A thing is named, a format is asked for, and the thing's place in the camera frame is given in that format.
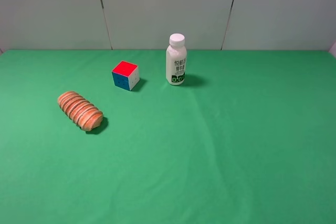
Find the orange striped bread loaf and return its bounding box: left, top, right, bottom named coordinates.
left=57, top=91, right=103, bottom=132

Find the white milk bottle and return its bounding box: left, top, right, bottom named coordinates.
left=166, top=34, right=187, bottom=86

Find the rubik's cube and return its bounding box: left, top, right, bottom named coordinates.
left=111, top=61, right=140, bottom=91

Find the green table cloth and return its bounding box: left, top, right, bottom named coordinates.
left=1, top=50, right=335, bottom=223

